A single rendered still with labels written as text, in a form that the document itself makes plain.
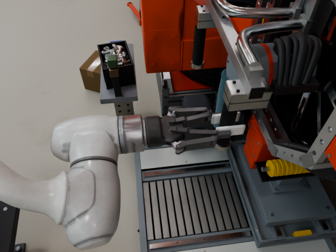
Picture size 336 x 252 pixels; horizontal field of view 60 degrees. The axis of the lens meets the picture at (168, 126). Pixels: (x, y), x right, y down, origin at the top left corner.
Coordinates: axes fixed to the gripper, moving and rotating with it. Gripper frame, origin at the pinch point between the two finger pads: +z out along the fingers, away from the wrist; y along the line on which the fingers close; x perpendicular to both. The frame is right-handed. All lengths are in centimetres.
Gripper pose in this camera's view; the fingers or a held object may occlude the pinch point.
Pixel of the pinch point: (228, 124)
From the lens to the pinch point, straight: 72.4
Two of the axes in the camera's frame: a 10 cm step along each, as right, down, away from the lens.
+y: 1.3, 7.5, -6.5
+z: 9.9, -1.0, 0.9
